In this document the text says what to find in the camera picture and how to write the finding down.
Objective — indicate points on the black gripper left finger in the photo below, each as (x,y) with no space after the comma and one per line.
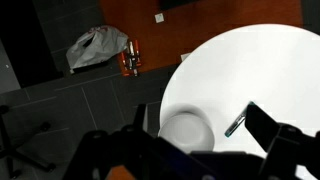
(133,153)

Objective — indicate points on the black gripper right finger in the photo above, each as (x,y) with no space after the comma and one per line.
(283,146)

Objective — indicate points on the teal and grey marker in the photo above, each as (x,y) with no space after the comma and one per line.
(236,125)

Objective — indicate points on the white round bowl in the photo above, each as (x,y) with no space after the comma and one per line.
(186,131)

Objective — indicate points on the small white paper piece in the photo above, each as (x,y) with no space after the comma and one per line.
(185,57)

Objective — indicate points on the white plastic bag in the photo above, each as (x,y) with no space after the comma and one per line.
(95,48)

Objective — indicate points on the black office chair base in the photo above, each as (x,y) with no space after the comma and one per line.
(8,151)

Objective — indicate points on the dark cabinet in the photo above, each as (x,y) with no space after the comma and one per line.
(23,40)

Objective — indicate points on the white wall socket plate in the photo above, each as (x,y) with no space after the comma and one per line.
(159,18)

